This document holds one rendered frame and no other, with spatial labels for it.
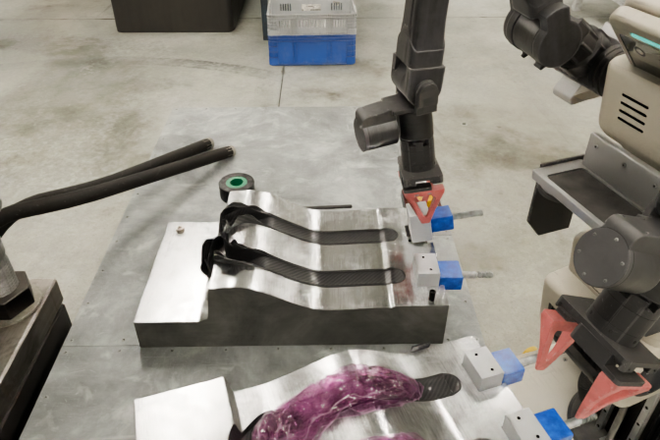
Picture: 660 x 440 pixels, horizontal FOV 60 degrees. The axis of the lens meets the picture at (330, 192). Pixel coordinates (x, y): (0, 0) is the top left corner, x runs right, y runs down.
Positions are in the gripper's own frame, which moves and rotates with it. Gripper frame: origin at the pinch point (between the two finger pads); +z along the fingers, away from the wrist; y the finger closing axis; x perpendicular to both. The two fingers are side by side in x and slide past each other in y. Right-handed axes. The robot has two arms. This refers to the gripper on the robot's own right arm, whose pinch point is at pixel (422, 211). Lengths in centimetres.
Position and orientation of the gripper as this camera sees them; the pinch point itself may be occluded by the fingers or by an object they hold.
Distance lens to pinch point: 103.1
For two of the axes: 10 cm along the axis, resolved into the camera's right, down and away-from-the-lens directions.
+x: 9.9, -1.3, -0.6
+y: 0.1, 4.5, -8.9
